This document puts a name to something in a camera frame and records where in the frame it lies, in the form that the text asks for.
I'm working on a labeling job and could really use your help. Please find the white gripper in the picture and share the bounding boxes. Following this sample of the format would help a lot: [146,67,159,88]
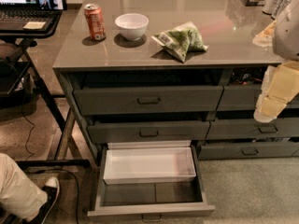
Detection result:
[253,61,299,123]

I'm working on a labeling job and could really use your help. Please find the grey drawer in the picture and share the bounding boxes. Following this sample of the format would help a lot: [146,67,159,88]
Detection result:
[88,144,215,223]
[198,142,299,160]
[73,86,222,115]
[87,120,209,144]
[206,118,299,140]
[216,83,299,112]

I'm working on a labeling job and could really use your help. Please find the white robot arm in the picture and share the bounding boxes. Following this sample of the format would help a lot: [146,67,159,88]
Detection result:
[253,0,299,123]

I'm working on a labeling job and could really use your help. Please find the grey drawer cabinet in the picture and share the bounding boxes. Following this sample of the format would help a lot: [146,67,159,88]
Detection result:
[53,0,298,153]

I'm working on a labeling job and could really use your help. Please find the green chip bag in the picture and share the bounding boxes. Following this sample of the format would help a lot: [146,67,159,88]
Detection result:
[151,21,208,63]

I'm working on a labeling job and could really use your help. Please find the white ceramic bowl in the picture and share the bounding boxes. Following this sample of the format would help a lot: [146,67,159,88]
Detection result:
[115,13,149,41]

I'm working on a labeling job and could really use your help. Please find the white plastic tray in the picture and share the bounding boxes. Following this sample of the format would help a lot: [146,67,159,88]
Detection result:
[104,141,196,185]

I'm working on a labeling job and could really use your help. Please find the orange soda can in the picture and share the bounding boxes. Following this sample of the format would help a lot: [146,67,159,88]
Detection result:
[84,4,106,41]

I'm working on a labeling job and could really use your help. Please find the black smartphone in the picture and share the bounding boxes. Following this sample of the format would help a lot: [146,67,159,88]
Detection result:
[36,0,67,10]

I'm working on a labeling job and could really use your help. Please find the black white sneaker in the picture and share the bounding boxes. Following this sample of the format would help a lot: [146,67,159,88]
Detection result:
[22,177,60,224]

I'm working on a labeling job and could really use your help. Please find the yellow sticky note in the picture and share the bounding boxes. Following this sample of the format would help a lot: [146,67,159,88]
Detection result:
[23,21,45,30]

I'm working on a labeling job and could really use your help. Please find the black laptop stand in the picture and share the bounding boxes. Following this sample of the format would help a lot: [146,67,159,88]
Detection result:
[0,11,92,170]

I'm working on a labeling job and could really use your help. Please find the open laptop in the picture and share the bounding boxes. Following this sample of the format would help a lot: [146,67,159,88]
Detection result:
[0,0,62,33]

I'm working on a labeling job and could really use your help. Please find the person leg beige trousers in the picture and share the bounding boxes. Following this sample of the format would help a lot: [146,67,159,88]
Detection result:
[0,154,48,221]

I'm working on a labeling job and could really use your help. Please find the black floor cable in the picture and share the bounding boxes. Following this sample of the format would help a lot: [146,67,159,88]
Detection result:
[18,59,80,224]

